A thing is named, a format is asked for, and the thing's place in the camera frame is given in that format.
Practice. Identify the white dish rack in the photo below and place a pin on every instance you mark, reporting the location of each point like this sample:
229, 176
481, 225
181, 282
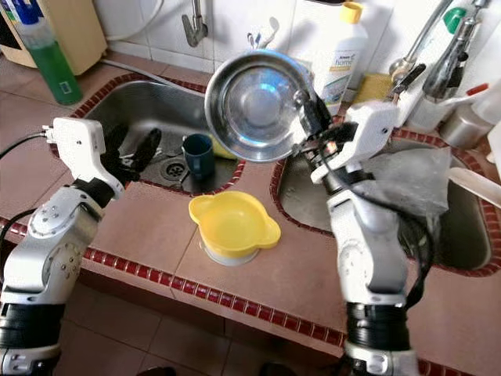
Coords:
473, 186

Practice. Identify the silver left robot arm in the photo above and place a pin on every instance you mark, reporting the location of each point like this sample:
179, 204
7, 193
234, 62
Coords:
55, 258

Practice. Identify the stainless steel bowl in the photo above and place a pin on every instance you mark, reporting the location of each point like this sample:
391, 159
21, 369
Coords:
254, 106

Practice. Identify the white detergent bottle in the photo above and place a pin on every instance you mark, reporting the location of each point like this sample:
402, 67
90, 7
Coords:
344, 47

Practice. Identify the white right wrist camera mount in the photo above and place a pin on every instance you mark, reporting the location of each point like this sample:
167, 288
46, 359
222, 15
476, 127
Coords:
368, 133

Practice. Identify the clear toothbrush cup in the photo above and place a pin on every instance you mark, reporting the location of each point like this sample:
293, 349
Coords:
262, 39

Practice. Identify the steel sink basin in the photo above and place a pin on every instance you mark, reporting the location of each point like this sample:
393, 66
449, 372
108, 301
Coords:
164, 102
462, 227

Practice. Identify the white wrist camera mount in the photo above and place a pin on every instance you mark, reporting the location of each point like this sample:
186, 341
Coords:
368, 133
82, 153

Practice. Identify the thin white tube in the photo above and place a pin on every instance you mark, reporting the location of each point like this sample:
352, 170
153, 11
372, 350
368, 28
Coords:
133, 34

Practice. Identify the yellow sponge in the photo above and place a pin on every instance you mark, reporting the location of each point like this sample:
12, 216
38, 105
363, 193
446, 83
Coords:
223, 149
372, 90

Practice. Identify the plain steel faucet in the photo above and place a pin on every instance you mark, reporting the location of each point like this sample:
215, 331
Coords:
454, 55

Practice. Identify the beige water ioniser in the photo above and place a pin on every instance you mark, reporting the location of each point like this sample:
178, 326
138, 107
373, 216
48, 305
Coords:
78, 31

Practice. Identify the steel wall tap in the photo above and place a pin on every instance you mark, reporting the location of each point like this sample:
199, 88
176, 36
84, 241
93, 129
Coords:
196, 27

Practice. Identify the blue bunny mug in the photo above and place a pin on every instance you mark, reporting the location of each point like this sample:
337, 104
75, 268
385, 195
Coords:
198, 157

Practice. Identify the yellow suction bowl base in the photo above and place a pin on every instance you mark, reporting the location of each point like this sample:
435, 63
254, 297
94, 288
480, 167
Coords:
231, 227

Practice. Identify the steel cup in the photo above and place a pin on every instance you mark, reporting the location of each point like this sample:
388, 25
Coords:
462, 129

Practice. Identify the green dish soap bottle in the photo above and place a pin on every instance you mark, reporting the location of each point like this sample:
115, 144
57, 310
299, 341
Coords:
51, 63

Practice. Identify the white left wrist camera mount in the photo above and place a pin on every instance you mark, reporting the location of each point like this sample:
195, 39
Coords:
82, 153

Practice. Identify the steel faucet with black lever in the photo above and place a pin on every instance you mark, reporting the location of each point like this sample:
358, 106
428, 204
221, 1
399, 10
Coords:
411, 77

